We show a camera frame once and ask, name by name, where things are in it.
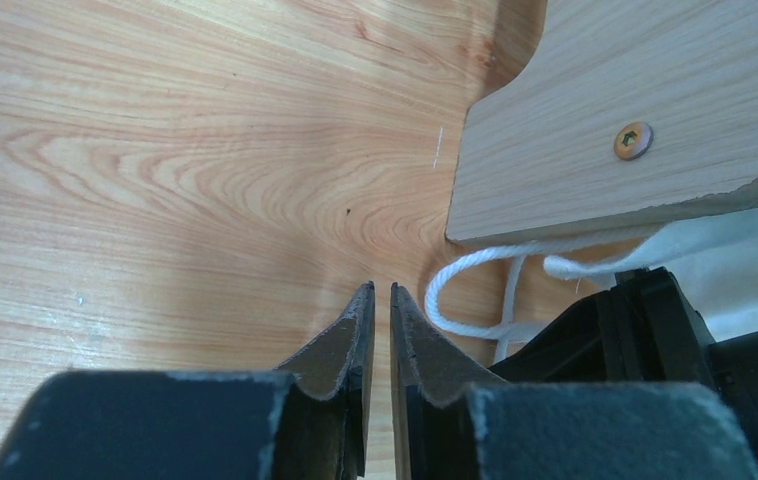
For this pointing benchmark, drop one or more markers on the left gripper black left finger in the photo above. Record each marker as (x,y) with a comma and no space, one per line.
(306,418)

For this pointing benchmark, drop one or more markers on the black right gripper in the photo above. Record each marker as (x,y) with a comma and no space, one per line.
(642,329)

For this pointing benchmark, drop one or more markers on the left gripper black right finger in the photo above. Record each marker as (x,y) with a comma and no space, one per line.
(455,419)

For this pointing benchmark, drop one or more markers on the pink unicorn drawstring bag blanket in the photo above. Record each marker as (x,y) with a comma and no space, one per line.
(714,259)

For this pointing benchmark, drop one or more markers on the wooden striped pet bed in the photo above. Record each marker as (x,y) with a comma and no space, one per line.
(602,115)

